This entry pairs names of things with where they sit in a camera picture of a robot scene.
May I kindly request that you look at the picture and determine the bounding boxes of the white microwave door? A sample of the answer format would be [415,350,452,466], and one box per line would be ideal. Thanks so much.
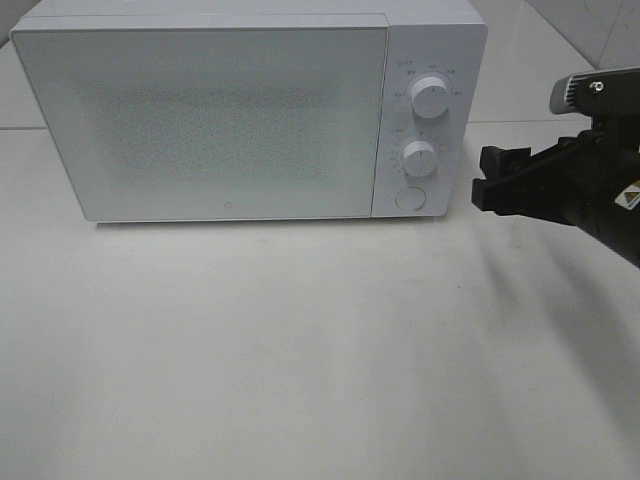
[11,14,388,222]

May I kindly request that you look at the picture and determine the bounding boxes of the white round door button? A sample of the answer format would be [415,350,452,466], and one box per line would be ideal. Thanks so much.
[395,187,426,212]

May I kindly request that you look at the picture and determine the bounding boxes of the white upper power knob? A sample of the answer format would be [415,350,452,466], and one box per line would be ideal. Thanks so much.
[408,73,451,119]

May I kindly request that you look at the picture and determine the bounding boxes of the white timer knob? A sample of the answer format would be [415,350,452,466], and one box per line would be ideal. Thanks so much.
[401,140,438,178]

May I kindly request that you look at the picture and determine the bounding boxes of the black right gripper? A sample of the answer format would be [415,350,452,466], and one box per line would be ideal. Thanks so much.
[471,117,639,266]

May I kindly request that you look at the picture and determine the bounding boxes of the white microwave oven body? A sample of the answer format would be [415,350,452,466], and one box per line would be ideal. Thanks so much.
[10,1,488,218]

